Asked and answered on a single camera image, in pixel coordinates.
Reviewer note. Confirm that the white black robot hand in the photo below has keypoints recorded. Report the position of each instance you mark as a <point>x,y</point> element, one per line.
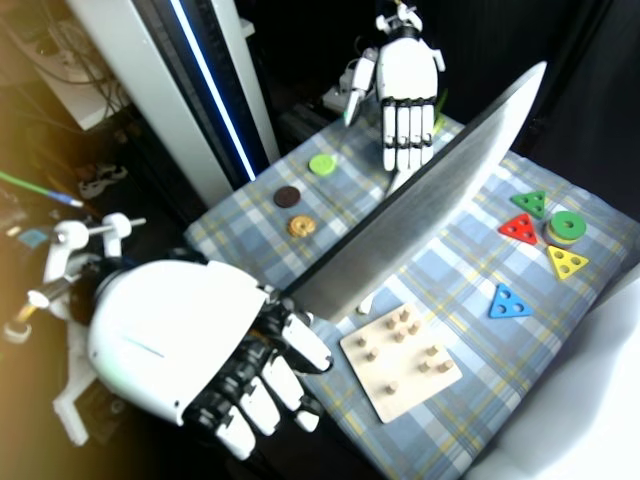
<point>165,330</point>
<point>405,75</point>

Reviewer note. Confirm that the long green white leek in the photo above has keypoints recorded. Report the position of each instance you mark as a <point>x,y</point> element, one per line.
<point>392,181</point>

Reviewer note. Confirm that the large steel kitchen knife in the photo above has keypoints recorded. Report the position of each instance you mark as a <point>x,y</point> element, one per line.
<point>425,210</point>

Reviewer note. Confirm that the white adapter plug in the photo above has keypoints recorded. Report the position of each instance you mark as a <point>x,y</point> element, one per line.
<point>346,80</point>

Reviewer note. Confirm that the white power strip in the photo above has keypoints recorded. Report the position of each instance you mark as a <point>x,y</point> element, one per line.
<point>332,100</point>

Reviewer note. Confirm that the black box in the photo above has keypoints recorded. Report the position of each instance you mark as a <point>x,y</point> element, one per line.
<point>300,125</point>

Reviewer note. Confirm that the green round biscuit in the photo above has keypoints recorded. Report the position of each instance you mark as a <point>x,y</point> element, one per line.
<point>322,165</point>

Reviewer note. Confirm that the white sneaker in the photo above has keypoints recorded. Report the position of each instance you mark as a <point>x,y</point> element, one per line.
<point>102,180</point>

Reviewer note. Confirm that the dark brown round cookie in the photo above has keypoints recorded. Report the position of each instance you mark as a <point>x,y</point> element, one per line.
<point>287,196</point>

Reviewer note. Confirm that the tan round cookie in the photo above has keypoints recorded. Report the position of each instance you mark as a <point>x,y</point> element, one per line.
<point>301,227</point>

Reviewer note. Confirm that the green triangle block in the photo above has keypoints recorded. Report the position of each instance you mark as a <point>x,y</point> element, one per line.
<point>522,201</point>

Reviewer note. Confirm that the black backdrop curtain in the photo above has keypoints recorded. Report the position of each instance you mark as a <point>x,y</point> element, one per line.
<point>590,100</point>

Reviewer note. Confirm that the red triangle block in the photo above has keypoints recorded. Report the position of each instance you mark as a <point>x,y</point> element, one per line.
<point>510,230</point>

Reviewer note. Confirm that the stack of coloured rings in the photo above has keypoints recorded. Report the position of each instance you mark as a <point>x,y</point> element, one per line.
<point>562,242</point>

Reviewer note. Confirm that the white column with blue light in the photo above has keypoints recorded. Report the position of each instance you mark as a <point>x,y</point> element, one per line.
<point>150,100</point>

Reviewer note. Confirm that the wooden peg board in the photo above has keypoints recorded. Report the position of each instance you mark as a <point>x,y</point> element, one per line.
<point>400,370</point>

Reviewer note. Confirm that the yellow triangle block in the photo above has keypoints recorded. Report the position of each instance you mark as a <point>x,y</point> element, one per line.
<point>575,262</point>

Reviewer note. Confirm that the blue triangle block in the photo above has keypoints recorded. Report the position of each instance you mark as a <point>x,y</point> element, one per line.
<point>500,310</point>

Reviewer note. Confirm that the blue plaid tablecloth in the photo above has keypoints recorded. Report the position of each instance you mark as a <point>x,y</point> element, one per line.
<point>500,350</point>

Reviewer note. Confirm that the white rounded cover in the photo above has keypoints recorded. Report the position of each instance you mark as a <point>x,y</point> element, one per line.
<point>575,400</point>

